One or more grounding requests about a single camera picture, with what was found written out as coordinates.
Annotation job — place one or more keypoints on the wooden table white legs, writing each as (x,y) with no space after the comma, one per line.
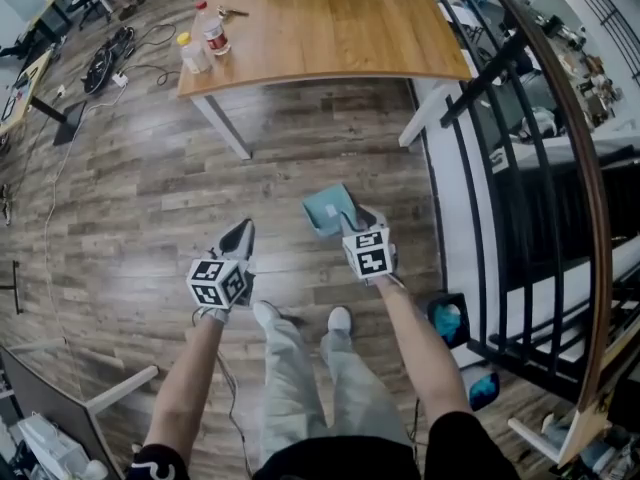
(340,33)

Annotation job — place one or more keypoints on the bunch of keys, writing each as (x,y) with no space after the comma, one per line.
(231,13)

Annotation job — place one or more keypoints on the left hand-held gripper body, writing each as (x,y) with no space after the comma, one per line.
(215,283)

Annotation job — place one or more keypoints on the white box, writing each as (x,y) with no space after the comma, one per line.
(50,448)

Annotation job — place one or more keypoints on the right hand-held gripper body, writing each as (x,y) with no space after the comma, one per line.
(370,255)

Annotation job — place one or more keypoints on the white power strip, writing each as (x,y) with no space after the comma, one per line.
(120,79)

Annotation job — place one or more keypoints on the grey wristband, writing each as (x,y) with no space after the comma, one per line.
(215,315)

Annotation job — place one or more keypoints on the person's black shirt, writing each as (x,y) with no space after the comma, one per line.
(340,460)

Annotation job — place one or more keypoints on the person's right forearm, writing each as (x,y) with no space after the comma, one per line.
(425,348)

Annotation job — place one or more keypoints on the person's light grey trousers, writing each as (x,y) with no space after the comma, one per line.
(300,393)

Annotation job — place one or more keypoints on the yellow cap plastic bottle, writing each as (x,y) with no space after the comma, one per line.
(194,57)

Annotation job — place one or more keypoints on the black bin blue bag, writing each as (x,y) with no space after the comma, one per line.
(482,390)
(449,318)

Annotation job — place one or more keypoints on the person's right white shoe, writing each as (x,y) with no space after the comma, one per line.
(340,318)

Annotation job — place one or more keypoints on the person's white shoe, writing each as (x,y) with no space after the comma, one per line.
(340,318)
(265,313)

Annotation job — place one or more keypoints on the person's left forearm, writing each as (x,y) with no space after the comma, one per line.
(185,383)

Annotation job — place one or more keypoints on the black railing wooden handrail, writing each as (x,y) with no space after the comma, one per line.
(575,168)

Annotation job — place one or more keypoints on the clear board on black stand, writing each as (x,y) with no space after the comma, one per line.
(15,288)

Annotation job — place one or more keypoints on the dark grey table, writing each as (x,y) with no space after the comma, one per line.
(55,408)

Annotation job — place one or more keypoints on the red label plastic bottle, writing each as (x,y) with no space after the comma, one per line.
(215,33)

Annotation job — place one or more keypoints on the person's left white shoe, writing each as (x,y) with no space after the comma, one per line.
(265,313)

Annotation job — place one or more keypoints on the yellow-top pedestal table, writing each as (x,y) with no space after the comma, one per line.
(30,85)

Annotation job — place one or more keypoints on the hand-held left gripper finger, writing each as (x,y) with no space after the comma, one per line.
(231,245)
(249,248)

